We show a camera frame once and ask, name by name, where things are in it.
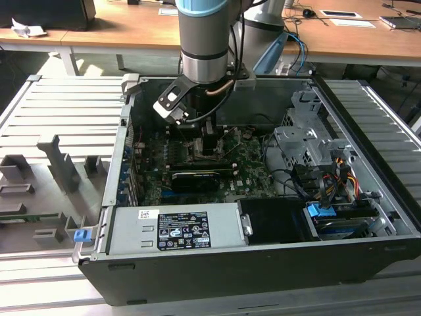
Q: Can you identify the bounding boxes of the black power supply label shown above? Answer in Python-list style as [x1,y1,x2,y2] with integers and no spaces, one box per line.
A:
[157,211,209,251]

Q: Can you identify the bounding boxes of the black graphics card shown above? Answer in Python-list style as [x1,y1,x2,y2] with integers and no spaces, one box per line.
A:
[170,170,221,194]

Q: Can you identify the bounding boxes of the black open PC case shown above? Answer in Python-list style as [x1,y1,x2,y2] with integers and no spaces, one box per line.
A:
[77,74,421,307]

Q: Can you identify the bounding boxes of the hard disk in blue carrier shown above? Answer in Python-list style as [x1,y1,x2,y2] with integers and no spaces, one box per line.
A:
[304,202,379,240]

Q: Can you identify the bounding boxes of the black disk wire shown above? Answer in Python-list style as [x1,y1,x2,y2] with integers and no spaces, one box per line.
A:
[291,163,333,211]

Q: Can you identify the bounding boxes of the grey parts rack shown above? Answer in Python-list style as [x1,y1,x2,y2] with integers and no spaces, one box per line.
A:
[0,133,111,254]

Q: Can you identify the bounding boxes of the crumpled white paper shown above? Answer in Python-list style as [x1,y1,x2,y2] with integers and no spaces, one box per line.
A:
[11,18,49,39]

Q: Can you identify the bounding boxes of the grey plastic case handle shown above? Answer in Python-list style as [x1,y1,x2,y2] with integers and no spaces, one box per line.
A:
[120,74,142,96]

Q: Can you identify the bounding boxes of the white paper sheet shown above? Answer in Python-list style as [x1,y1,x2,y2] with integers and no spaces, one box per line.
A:
[330,18,378,29]

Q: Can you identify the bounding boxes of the black plastic air shroud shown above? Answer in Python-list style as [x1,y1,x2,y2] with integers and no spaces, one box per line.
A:
[238,197,313,246]

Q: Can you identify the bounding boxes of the grey power supply unit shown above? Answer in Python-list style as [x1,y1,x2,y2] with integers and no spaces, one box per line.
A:
[107,202,247,256]

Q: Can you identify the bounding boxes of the black RAM stick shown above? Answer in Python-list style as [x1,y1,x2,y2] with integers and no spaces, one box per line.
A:
[168,160,238,174]

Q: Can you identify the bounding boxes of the metal socket cover frame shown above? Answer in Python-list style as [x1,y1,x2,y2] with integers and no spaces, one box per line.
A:
[216,127,239,156]

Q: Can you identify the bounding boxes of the green motherboard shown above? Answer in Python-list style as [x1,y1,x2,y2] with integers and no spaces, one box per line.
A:
[131,126,280,207]

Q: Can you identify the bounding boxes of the green RAM stick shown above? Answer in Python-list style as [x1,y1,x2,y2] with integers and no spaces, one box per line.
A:
[0,213,62,223]

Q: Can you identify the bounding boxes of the grey metal drive cage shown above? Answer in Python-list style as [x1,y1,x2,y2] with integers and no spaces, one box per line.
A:
[272,90,356,172]

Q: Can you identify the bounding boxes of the black box on desk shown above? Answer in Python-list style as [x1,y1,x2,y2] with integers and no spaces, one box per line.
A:
[0,0,97,32]

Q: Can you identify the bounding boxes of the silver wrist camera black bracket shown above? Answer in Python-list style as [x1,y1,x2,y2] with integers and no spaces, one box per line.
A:
[153,77,198,126]

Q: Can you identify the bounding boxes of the wooden desk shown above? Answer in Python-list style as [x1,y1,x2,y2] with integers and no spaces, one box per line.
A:
[0,0,421,76]

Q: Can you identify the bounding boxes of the grey laptop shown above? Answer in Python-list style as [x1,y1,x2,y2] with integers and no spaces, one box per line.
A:
[378,14,421,30]

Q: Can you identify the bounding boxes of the yellow red wire bundle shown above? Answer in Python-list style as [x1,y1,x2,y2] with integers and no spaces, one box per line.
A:
[317,157,359,201]

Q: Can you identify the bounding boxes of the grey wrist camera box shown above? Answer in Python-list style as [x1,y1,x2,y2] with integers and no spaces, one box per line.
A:
[233,77,257,92]

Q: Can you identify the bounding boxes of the blue cable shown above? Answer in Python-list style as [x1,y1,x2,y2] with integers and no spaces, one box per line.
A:
[285,31,309,75]

